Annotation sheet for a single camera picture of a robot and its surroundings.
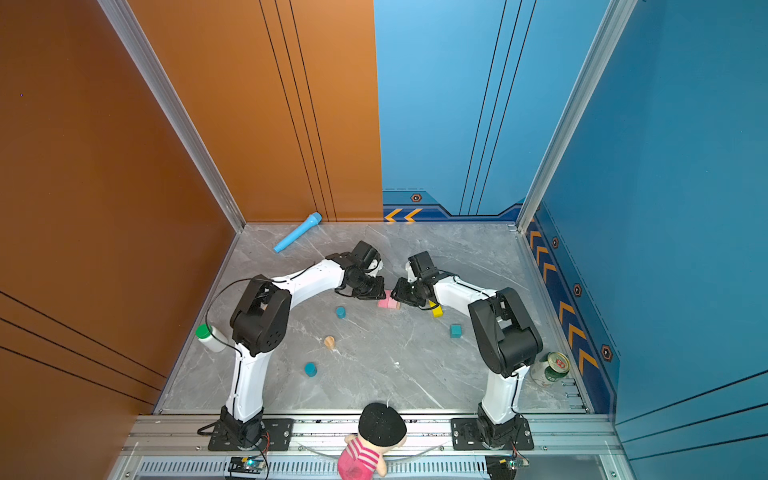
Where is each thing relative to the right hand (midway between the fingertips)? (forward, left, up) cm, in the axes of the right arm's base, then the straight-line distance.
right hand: (392, 295), depth 95 cm
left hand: (+1, +2, -1) cm, 2 cm away
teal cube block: (-11, -19, -3) cm, 22 cm away
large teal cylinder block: (-21, +23, -5) cm, 32 cm away
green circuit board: (-44, +35, -5) cm, 56 cm away
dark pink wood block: (-2, +1, -1) cm, 3 cm away
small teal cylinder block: (-4, +16, -3) cm, 17 cm away
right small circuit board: (-43, -29, -5) cm, 52 cm away
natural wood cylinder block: (-15, +18, -2) cm, 24 cm away
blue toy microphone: (+36, +32, -1) cm, 49 cm away
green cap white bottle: (-17, +50, +5) cm, 53 cm away
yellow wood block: (-5, -14, -3) cm, 15 cm away
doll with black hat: (-38, +2, +4) cm, 39 cm away
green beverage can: (-24, -42, +5) cm, 49 cm away
